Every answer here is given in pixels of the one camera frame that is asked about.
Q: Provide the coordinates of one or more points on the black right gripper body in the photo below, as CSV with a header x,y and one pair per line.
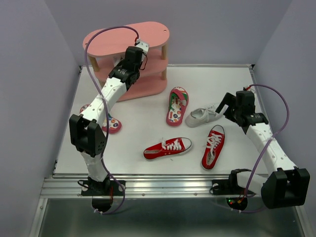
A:
x,y
237,112

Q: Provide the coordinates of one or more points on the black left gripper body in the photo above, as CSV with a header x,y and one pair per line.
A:
x,y
137,70

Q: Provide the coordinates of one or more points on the white sneaker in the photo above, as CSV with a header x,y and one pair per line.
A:
x,y
204,114
117,59

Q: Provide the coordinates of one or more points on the pink patterned sandal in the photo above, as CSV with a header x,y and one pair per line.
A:
x,y
177,104
114,125

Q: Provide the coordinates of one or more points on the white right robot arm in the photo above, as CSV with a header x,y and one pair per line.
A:
x,y
286,185

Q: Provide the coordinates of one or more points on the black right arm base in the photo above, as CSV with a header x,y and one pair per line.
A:
x,y
235,197

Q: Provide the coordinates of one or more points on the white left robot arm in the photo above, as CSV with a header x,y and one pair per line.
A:
x,y
86,128

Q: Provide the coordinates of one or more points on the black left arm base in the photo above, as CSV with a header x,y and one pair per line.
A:
x,y
106,197

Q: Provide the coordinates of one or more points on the pink three-tier shoe shelf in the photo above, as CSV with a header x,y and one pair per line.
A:
x,y
104,44

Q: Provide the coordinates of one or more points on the red sneaker right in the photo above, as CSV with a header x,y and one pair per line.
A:
x,y
214,144

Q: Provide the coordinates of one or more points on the red sneaker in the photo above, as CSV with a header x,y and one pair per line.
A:
x,y
214,144
171,147

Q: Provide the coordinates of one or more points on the red sneaker centre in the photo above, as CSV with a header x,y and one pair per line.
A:
x,y
171,147

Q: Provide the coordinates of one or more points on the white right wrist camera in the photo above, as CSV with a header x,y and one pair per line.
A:
x,y
250,89

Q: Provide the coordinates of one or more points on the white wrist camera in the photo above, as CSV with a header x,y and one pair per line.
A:
x,y
250,89
142,45

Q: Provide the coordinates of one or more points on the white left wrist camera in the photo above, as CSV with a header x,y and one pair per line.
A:
x,y
142,45

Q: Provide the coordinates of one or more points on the aluminium front mounting rail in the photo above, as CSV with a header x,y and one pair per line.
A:
x,y
140,186

